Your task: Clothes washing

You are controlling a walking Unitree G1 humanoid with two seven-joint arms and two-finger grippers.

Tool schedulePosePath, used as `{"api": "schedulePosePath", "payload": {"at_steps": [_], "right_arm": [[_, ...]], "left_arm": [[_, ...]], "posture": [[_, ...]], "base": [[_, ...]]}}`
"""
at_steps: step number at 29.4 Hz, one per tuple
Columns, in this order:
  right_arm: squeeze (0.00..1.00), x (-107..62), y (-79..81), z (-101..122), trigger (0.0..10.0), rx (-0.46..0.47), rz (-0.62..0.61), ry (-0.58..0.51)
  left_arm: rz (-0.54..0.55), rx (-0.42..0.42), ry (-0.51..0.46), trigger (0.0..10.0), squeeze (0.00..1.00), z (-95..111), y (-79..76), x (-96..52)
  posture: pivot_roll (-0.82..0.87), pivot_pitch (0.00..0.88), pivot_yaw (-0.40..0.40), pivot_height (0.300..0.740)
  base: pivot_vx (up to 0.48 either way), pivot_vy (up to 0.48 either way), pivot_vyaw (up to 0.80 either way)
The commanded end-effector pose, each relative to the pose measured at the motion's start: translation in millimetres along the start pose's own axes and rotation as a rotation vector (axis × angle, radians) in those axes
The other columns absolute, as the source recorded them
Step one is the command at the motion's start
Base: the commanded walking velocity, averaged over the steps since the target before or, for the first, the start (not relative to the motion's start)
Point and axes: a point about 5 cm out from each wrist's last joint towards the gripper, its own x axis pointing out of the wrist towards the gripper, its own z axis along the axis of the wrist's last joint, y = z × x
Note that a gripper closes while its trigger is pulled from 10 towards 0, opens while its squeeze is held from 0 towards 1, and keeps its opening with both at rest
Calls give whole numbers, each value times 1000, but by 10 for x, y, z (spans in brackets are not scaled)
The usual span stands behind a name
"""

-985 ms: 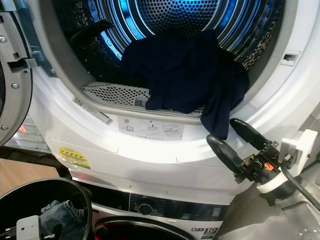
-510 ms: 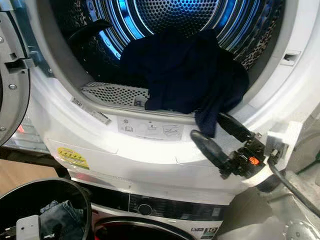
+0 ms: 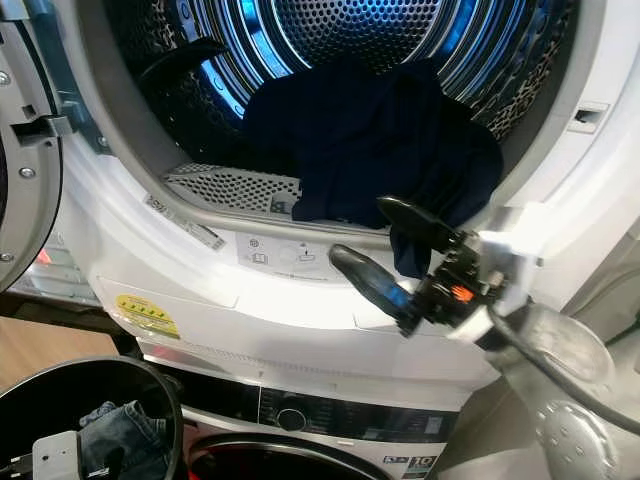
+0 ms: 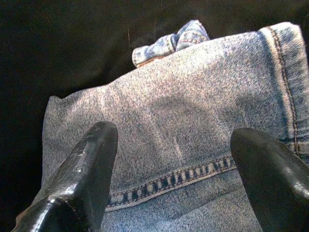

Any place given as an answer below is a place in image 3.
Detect yellow energy label sticker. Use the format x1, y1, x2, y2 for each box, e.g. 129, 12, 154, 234
115, 293, 181, 341

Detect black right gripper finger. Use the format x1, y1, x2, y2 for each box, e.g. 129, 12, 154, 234
328, 243, 421, 336
377, 195, 466, 253

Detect white instruction sticker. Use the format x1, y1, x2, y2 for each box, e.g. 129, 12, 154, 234
235, 232, 336, 281

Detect round washer control knob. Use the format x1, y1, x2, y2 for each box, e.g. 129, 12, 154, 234
277, 405, 307, 433

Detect silver washing machine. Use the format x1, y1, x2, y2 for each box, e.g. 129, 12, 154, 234
140, 340, 461, 480

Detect red garment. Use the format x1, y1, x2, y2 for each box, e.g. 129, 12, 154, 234
182, 435, 221, 480

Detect black laundry basket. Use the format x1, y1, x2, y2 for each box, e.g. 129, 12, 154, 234
0, 357, 186, 480

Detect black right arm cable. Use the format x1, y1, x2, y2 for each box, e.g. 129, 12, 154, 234
485, 305, 640, 436

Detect white barcode label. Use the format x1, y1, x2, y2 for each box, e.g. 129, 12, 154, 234
145, 193, 226, 251

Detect navy blue garment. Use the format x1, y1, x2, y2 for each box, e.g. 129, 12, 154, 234
242, 57, 504, 279

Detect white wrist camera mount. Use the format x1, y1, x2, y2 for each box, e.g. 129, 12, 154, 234
470, 205, 546, 346
30, 430, 81, 480

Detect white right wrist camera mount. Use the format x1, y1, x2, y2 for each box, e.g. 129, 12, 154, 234
470, 205, 546, 346

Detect blue denim jeans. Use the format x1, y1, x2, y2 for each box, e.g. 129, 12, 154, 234
78, 400, 173, 480

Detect white tumble dryer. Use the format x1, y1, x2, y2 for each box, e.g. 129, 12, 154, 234
50, 0, 640, 401

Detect grey perforated lint filter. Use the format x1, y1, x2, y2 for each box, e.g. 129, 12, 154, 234
165, 162, 303, 216

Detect round washing machine door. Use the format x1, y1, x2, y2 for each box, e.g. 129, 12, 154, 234
185, 432, 381, 480

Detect black drum paddle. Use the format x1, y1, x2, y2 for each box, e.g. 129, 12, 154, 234
140, 37, 229, 86

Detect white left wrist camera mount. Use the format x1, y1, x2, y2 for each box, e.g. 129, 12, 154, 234
30, 430, 81, 480

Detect round dryer door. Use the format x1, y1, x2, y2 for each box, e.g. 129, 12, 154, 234
0, 0, 63, 293

